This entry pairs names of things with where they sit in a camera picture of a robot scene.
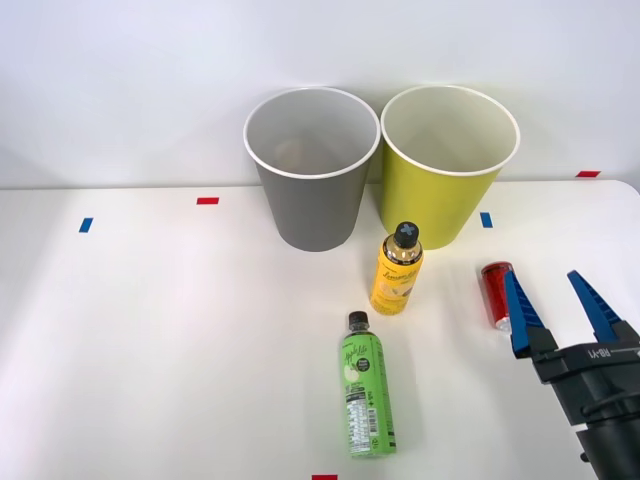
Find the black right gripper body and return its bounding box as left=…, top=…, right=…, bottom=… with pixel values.
left=533, top=340, right=640, bottom=428

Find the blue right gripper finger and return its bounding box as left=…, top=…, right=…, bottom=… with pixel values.
left=566, top=270, right=640, bottom=347
left=503, top=269, right=560, bottom=362

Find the red drink can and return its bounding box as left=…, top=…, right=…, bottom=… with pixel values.
left=480, top=260, right=517, bottom=331

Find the yellow label plastic bottle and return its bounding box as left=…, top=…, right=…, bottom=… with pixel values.
left=369, top=221, right=426, bottom=317

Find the yellow-green plastic waste bin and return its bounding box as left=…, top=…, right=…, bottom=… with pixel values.
left=379, top=84, right=522, bottom=252

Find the green label plastic bottle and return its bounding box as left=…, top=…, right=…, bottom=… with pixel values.
left=341, top=310, right=400, bottom=461

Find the grey plastic waste bin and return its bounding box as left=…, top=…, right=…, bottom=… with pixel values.
left=243, top=86, right=381, bottom=253

